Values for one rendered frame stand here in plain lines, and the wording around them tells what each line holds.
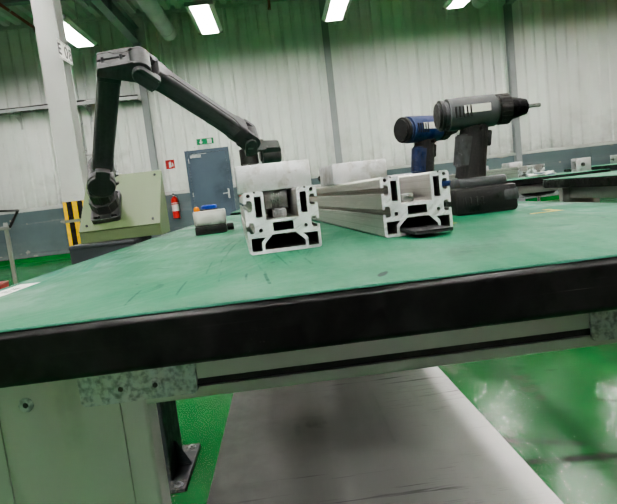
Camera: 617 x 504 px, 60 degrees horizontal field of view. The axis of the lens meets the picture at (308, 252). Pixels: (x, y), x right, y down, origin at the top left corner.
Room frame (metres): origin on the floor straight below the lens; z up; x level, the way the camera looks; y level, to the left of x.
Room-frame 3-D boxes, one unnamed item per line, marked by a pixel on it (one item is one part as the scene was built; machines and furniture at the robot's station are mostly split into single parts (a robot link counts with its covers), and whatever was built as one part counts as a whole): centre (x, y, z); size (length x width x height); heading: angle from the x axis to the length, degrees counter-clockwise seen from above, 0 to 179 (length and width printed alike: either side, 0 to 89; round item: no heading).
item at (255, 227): (1.12, 0.08, 0.82); 0.80 x 0.10 x 0.09; 7
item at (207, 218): (1.39, 0.23, 0.81); 0.10 x 0.08 x 0.06; 97
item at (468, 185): (1.03, -0.37, 0.89); 0.20 x 0.08 x 0.22; 91
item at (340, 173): (1.15, -0.11, 0.87); 0.16 x 0.11 x 0.07; 7
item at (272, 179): (0.87, 0.05, 0.87); 0.16 x 0.11 x 0.07; 7
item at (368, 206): (1.15, -0.11, 0.82); 0.80 x 0.10 x 0.09; 7
